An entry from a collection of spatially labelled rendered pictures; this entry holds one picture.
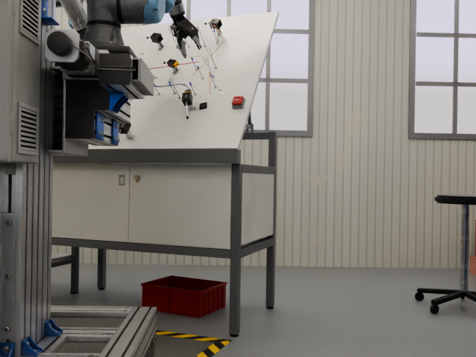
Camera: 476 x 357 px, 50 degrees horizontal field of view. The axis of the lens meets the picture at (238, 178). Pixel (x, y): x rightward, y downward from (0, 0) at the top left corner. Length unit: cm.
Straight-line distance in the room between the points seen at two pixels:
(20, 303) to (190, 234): 110
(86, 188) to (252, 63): 108
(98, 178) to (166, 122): 45
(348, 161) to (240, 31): 183
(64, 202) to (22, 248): 133
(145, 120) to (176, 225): 58
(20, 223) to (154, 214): 112
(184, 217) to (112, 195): 42
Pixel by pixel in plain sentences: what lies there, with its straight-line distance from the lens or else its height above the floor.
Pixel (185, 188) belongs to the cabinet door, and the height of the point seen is 68.
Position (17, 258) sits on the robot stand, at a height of 50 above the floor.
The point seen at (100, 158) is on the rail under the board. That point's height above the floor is 82.
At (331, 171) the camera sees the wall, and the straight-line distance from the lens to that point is 437.
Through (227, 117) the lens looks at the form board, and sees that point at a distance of 247.
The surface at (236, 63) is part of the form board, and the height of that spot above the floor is 134.
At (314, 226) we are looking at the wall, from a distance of 436.
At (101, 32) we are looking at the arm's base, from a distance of 184.
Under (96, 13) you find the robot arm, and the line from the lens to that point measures 187.
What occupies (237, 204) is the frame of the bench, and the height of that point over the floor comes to 61.
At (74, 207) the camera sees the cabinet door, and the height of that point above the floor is 57.
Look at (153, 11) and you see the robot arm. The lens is 183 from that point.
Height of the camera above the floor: 73
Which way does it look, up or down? level
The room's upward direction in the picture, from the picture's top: 1 degrees clockwise
